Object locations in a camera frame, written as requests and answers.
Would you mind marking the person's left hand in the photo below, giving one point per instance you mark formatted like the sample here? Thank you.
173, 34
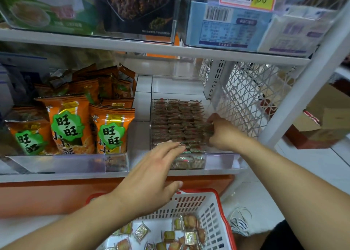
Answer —
145, 184

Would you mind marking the person's right hand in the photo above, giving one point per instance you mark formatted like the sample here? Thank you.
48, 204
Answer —
224, 133

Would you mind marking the row of small snack packets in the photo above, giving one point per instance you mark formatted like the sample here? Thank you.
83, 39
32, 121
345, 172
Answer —
178, 121

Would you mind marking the pile of small snack packets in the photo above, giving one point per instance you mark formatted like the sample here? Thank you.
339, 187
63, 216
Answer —
180, 233

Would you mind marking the white basket with red rim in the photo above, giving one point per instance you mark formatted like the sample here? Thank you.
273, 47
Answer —
210, 209

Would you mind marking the white metal shelf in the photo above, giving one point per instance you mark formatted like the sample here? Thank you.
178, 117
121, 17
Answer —
164, 47

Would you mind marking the person's right forearm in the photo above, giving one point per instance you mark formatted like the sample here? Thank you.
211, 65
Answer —
298, 195

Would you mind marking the clear plastic shelf front guard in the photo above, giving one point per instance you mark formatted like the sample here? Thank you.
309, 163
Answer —
65, 164

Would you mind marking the person's right shoe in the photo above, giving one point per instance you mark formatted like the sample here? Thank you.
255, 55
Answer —
239, 221

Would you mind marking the orange shelf base panel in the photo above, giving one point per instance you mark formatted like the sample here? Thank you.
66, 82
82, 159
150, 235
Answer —
54, 195

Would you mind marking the person's right leg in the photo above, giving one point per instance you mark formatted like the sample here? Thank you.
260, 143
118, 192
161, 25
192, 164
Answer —
252, 241

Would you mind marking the person's black shorts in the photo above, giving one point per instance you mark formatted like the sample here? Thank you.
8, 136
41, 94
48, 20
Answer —
281, 237

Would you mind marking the white perforated side panel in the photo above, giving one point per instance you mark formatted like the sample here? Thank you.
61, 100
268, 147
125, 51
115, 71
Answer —
246, 94

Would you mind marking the group of orange snack bags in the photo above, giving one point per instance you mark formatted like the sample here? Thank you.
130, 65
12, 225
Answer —
71, 126

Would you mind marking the brown cardboard box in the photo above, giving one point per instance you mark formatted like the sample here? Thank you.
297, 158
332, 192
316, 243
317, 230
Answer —
322, 116

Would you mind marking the blue product box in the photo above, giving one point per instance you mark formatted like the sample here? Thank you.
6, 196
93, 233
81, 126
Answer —
229, 25

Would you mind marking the black product box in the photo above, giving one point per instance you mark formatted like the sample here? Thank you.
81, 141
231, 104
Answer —
136, 9

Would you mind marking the green white product box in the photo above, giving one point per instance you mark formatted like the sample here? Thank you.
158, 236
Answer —
46, 9

